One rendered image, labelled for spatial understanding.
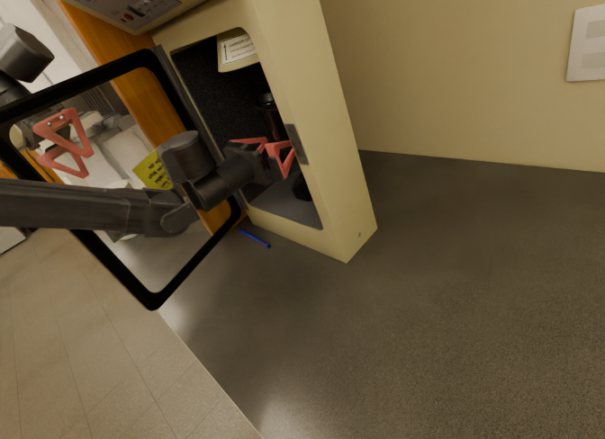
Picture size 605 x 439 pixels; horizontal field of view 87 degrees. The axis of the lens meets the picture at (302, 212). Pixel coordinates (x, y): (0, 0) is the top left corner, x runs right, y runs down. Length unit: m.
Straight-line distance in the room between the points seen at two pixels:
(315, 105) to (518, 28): 0.41
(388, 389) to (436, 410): 0.06
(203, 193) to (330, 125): 0.23
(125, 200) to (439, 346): 0.48
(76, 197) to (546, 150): 0.84
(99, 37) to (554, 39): 0.80
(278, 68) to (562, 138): 0.58
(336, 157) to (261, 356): 0.35
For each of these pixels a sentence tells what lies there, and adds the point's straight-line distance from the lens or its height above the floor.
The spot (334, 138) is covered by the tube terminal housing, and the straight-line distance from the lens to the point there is 0.53.
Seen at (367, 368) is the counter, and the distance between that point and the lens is 0.50.
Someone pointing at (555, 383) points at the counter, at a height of 0.94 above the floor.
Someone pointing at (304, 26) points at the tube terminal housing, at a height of 1.34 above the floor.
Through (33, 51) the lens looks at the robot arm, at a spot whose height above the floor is 1.44.
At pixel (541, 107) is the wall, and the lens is 0.80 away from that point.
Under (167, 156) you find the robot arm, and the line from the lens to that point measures 0.51.
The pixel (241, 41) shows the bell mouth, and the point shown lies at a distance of 0.55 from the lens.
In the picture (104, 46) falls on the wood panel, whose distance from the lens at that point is 0.75.
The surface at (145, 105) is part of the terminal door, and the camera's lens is 0.67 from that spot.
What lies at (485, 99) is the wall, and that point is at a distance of 0.81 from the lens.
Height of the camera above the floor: 1.38
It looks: 33 degrees down
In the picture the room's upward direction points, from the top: 23 degrees counter-clockwise
